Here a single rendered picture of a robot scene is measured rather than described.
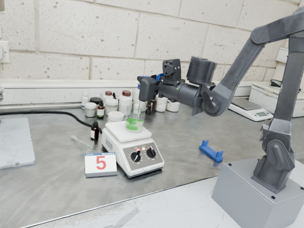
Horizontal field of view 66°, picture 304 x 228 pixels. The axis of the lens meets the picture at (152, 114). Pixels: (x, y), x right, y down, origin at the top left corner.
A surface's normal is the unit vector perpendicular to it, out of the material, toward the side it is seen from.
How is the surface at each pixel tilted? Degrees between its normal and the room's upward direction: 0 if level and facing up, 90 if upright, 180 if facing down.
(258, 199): 90
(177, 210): 0
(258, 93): 93
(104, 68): 90
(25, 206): 0
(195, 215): 0
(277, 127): 56
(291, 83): 86
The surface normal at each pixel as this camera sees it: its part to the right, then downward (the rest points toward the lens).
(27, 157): 0.16, -0.91
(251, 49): -0.50, 0.18
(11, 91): 0.49, 0.40
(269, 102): -0.88, 0.11
